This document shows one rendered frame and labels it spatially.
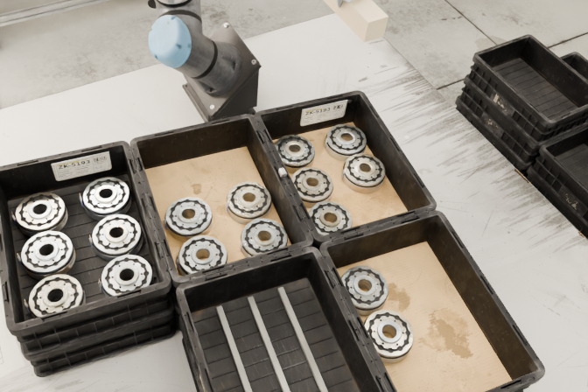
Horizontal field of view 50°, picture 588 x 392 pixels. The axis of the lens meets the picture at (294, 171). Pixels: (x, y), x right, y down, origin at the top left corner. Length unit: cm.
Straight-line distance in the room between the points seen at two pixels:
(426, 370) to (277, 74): 105
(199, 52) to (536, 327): 106
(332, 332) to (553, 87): 157
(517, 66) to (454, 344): 149
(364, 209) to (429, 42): 203
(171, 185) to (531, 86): 153
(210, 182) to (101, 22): 198
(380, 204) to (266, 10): 209
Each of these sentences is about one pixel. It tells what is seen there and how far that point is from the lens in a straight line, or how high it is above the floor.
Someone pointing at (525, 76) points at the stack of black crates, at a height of 49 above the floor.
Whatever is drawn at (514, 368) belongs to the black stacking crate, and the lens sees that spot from 136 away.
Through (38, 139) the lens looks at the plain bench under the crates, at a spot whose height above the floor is 70.
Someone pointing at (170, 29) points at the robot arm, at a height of 102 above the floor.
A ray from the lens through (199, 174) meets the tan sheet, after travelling 152.
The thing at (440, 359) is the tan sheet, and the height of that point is 83.
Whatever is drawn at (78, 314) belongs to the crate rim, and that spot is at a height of 92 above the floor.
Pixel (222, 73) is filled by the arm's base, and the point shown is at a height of 89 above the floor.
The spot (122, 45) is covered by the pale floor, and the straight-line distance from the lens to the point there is 321.
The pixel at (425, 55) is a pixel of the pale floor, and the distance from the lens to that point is 333.
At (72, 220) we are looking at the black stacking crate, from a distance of 148.
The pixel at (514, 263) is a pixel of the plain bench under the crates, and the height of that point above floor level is 70.
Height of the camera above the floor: 200
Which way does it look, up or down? 50 degrees down
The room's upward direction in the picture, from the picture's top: 8 degrees clockwise
